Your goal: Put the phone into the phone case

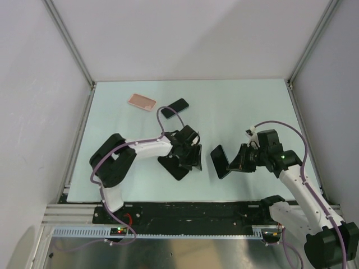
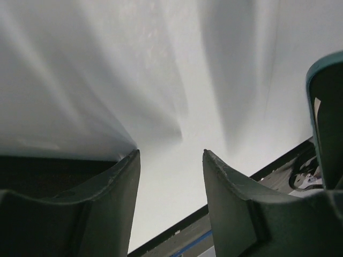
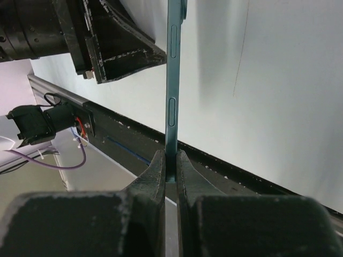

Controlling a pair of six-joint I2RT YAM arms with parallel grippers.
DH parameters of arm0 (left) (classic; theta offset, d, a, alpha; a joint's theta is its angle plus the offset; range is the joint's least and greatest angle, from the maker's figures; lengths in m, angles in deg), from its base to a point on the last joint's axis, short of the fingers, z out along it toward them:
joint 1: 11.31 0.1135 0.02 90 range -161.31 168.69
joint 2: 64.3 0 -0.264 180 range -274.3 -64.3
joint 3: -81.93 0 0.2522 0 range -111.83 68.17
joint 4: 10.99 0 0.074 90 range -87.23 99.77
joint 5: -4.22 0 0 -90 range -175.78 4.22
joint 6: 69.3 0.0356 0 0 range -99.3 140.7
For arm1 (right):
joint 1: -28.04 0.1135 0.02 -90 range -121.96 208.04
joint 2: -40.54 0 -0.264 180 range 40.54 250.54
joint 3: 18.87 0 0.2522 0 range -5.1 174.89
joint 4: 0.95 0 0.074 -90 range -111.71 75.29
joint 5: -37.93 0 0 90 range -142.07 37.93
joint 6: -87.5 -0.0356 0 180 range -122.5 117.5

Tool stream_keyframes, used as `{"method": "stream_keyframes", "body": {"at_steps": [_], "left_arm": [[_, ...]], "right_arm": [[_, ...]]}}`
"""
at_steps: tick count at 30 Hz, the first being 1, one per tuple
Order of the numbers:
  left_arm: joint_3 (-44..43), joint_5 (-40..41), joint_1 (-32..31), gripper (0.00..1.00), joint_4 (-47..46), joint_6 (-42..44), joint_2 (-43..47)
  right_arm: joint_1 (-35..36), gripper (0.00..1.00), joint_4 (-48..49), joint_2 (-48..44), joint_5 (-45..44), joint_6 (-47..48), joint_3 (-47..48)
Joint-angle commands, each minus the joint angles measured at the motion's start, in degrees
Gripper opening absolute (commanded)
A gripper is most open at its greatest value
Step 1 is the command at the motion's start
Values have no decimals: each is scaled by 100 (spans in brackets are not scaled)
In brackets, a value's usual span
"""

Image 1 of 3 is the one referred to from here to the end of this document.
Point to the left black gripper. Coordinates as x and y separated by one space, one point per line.
195 160

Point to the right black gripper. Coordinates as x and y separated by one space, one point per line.
240 162

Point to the black phone case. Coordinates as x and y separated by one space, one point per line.
172 166

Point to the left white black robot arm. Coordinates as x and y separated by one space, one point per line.
112 161

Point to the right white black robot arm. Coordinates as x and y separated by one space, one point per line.
328 239

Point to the pink phone case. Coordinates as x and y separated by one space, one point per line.
142 102

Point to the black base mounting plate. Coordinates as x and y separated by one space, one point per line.
190 218

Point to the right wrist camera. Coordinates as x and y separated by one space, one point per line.
252 135

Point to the aluminium front rail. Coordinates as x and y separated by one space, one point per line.
68 214

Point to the right aluminium frame post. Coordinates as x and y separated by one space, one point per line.
317 33

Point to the aluminium frame post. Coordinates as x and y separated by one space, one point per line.
68 40
317 33

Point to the left aluminium frame post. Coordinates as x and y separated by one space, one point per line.
68 40

